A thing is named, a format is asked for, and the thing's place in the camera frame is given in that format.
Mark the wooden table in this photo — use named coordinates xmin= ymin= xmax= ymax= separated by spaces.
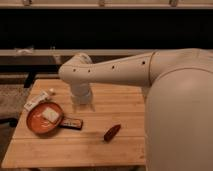
xmin=2 ymin=79 xmax=145 ymax=168

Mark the white wrapped snack bar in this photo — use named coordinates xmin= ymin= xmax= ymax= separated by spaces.
xmin=24 ymin=91 xmax=50 ymax=111

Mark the dark candy bar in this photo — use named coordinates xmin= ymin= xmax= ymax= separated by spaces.
xmin=59 ymin=118 xmax=83 ymax=130

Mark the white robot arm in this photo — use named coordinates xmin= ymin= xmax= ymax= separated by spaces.
xmin=59 ymin=49 xmax=213 ymax=171

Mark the red chili pepper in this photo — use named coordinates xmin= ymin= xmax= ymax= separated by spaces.
xmin=104 ymin=124 xmax=121 ymax=142

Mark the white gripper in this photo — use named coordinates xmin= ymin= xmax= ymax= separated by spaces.
xmin=70 ymin=83 xmax=92 ymax=103

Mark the white sponge block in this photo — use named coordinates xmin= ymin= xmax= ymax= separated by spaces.
xmin=42 ymin=107 xmax=59 ymax=123

